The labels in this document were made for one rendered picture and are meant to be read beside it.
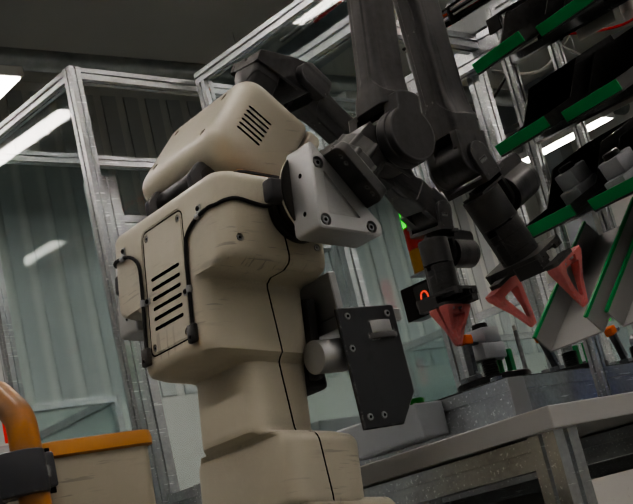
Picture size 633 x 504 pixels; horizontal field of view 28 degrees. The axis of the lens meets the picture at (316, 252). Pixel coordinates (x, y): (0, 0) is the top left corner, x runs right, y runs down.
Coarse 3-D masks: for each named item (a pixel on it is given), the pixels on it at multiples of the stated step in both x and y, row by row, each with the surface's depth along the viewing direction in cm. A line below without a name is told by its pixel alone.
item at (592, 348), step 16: (512, 0) 233; (496, 32) 236; (560, 48) 247; (512, 64) 234; (560, 64) 246; (512, 80) 233; (512, 96) 233; (576, 128) 244; (528, 144) 231; (544, 160) 230; (544, 176) 228; (544, 192) 229; (544, 208) 228; (608, 208) 240; (608, 224) 238; (592, 352) 221; (592, 368) 221; (608, 384) 220
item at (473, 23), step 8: (496, 0) 360; (480, 8) 364; (472, 16) 366; (480, 16) 364; (456, 24) 370; (464, 24) 368; (472, 24) 366; (480, 24) 364; (464, 32) 368; (472, 32) 366; (408, 64) 384
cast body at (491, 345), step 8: (472, 328) 235; (480, 328) 233; (488, 328) 233; (496, 328) 235; (472, 336) 234; (480, 336) 233; (488, 336) 233; (496, 336) 234; (480, 344) 231; (488, 344) 232; (496, 344) 233; (480, 352) 231; (488, 352) 231; (496, 352) 233; (504, 352) 234; (480, 360) 231
